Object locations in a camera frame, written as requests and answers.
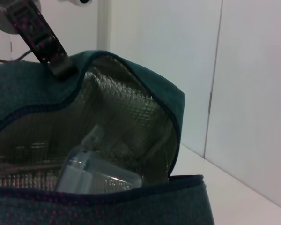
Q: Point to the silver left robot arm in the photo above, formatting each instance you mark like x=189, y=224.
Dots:
x=0, y=21

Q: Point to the clear food container blue seal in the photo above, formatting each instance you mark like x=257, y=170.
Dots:
x=89, y=173

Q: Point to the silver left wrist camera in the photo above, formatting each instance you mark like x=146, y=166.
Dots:
x=82, y=2

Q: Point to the dark teal insulated lunch bag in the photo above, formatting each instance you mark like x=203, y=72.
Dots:
x=37, y=89

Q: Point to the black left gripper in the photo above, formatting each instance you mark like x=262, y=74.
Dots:
x=32, y=25

